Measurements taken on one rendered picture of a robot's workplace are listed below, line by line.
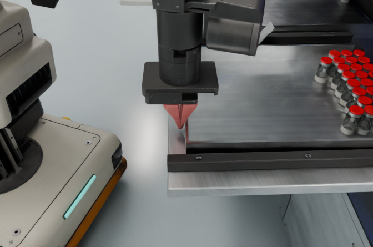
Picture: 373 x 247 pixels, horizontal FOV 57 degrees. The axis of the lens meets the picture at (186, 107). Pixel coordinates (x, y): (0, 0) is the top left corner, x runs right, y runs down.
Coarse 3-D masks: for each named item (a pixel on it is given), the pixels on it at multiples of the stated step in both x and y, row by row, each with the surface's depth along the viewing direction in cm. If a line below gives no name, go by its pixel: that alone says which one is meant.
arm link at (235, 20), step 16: (160, 0) 36; (176, 0) 36; (192, 0) 37; (208, 0) 37; (224, 0) 37; (240, 0) 37; (256, 0) 37; (224, 16) 38; (240, 16) 37; (256, 16) 37; (208, 32) 39; (224, 32) 38; (240, 32) 38; (256, 32) 37; (208, 48) 41; (224, 48) 40; (240, 48) 39; (256, 48) 41
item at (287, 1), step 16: (272, 0) 91; (288, 0) 91; (304, 0) 91; (320, 0) 91; (336, 0) 91; (272, 16) 84; (288, 16) 84; (304, 16) 84; (320, 16) 84; (336, 16) 84; (352, 16) 84; (272, 32) 75; (288, 32) 75; (352, 32) 76; (368, 32) 76
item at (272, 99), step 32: (224, 64) 68; (256, 64) 68; (288, 64) 68; (224, 96) 61; (256, 96) 61; (288, 96) 61; (320, 96) 61; (192, 128) 55; (224, 128) 55; (256, 128) 55; (288, 128) 55; (320, 128) 55
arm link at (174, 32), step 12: (156, 12) 40; (168, 12) 38; (192, 12) 39; (204, 12) 38; (168, 24) 39; (180, 24) 39; (192, 24) 40; (204, 24) 39; (168, 36) 40; (180, 36) 40; (192, 36) 41; (204, 36) 40; (180, 48) 41
